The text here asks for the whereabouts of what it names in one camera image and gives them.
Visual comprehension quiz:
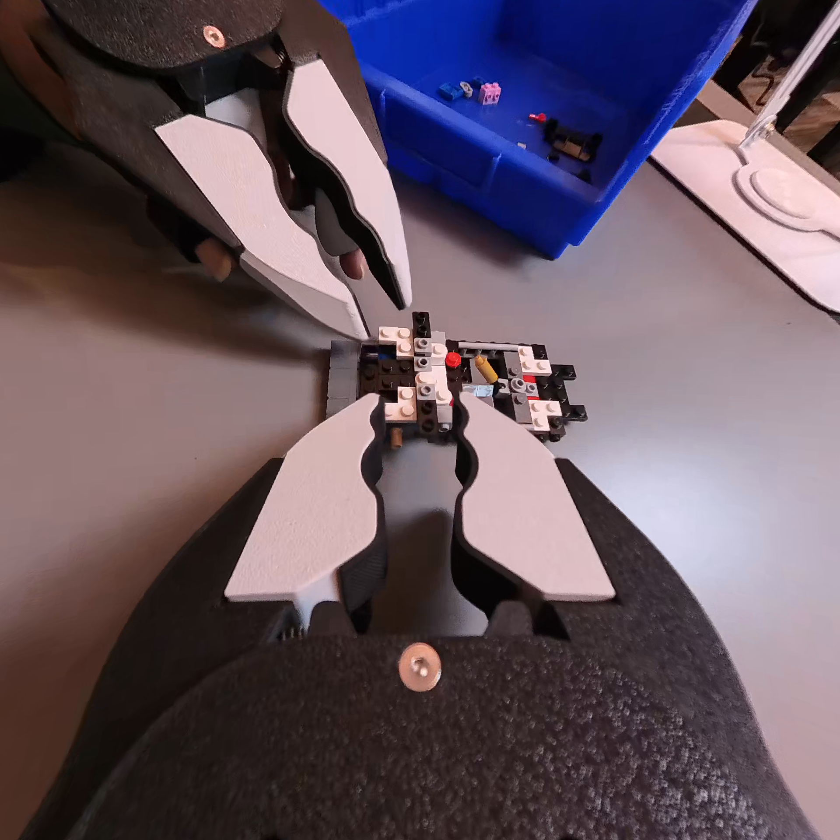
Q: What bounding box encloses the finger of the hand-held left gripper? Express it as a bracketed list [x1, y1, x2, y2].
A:
[280, 57, 414, 312]
[154, 112, 371, 342]

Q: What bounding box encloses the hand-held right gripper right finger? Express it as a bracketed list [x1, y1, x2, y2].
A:
[449, 390, 618, 611]

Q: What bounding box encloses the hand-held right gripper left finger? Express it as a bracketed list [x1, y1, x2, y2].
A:
[224, 392, 391, 624]

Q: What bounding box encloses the blue plastic bin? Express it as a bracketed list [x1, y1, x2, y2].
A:
[322, 0, 760, 259]

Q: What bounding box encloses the lego car model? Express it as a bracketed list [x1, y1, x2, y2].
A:
[326, 310, 589, 456]

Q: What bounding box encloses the lego pieces pile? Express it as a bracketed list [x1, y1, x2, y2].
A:
[436, 79, 607, 169]

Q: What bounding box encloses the white book stand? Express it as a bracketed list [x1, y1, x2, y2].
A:
[650, 0, 840, 316]

